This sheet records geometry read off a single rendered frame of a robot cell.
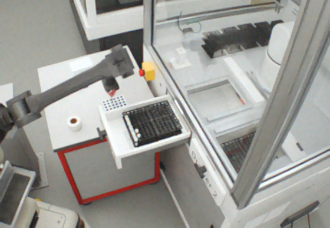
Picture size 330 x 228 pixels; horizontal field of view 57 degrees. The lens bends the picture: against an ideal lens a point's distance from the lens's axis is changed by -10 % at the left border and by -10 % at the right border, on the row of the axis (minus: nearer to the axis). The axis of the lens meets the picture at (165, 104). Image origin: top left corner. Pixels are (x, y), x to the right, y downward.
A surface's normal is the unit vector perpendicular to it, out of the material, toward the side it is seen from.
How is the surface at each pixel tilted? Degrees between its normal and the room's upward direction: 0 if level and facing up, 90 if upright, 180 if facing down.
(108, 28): 90
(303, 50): 90
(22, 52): 0
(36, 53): 0
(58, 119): 0
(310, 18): 90
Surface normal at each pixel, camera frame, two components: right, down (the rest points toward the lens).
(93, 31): 0.38, 0.70
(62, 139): 0.04, -0.67
